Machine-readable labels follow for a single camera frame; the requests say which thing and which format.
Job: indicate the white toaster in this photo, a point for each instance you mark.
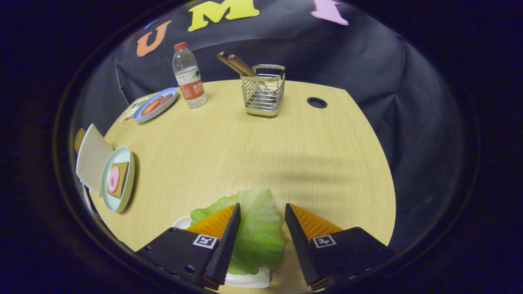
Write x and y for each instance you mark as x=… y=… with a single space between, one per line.
x=93 y=157

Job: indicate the clear water bottle red cap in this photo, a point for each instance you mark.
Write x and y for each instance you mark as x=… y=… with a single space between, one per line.
x=190 y=81

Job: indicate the green lettuce leaf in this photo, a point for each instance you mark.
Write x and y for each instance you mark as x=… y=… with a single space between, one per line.
x=261 y=228

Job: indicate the red tomato slice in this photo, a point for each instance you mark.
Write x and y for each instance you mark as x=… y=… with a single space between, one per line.
x=150 y=108

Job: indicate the brown steak piece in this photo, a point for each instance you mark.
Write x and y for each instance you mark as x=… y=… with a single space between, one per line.
x=157 y=102
x=166 y=97

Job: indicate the pale green plate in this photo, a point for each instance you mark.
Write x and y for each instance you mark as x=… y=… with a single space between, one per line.
x=118 y=156

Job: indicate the brown bread slice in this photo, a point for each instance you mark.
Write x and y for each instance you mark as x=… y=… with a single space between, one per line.
x=123 y=171

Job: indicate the blue plate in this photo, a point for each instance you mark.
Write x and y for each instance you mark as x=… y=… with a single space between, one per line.
x=144 y=117

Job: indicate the pink ham slice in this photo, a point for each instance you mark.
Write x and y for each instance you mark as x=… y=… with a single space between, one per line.
x=113 y=179

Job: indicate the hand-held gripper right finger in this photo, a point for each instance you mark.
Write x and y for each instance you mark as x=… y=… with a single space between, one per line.
x=300 y=249

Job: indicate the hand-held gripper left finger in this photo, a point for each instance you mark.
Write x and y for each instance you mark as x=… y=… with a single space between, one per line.
x=222 y=249

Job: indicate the small white plate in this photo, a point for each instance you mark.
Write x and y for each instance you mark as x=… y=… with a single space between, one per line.
x=249 y=280

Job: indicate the white divided seasoning tray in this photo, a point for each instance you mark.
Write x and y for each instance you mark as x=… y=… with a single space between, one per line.
x=132 y=109

